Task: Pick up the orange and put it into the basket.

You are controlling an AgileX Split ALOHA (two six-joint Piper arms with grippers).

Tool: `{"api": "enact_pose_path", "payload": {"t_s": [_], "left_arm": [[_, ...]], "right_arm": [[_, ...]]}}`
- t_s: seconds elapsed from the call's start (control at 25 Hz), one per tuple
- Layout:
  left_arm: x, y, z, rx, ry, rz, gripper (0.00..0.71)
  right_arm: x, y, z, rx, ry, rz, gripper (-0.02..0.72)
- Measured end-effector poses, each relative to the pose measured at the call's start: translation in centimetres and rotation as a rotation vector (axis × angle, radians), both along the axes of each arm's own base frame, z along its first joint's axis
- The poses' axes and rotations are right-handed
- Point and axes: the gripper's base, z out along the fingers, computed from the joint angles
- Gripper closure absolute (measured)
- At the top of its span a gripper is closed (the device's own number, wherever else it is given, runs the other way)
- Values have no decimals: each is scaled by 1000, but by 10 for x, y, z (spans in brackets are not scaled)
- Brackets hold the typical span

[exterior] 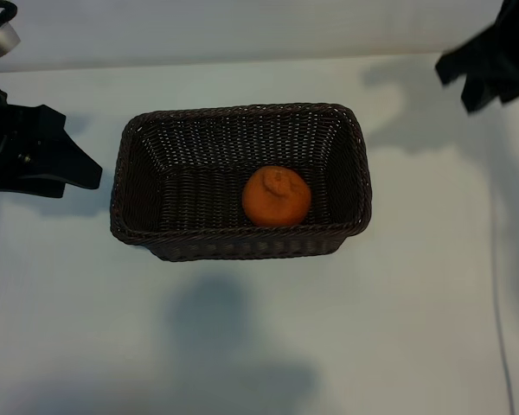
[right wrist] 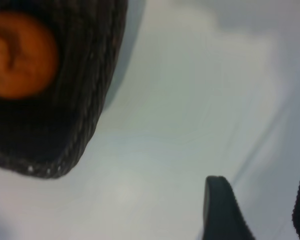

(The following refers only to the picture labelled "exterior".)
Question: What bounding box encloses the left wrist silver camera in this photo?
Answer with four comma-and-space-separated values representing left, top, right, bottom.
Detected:
0, 19, 22, 68

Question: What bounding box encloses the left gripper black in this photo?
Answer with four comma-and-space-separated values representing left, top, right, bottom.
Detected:
0, 82, 105, 201

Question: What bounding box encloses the dark brown wicker basket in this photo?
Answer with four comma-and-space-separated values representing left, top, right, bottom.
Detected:
109, 102, 375, 263

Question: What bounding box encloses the orange with knobby stem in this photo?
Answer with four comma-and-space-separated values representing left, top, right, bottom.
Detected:
240, 165, 312, 227

